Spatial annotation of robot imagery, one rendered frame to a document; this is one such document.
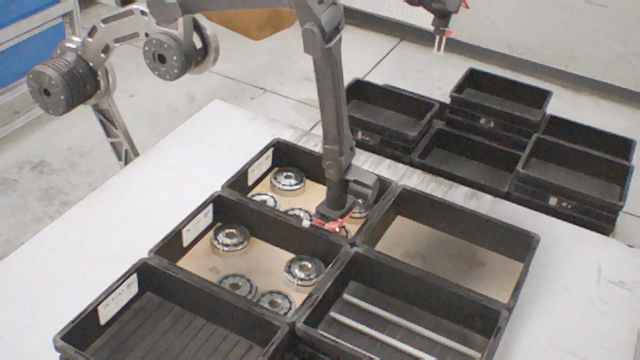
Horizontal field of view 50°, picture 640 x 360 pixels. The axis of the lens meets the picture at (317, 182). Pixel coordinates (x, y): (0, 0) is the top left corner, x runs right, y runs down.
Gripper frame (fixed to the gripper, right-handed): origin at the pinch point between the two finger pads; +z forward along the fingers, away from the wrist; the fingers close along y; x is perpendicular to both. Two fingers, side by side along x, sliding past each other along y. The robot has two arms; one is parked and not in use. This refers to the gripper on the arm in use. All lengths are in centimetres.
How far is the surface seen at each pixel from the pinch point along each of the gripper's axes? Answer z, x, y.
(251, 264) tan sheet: 4.0, 11.3, -20.0
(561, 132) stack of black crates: 47, -22, 168
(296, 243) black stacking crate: -0.1, 4.5, -10.2
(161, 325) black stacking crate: 4, 15, -48
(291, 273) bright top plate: 1.1, -0.1, -18.7
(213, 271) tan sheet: 4.0, 17.1, -27.8
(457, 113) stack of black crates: 38, 18, 136
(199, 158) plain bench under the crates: 17, 64, 19
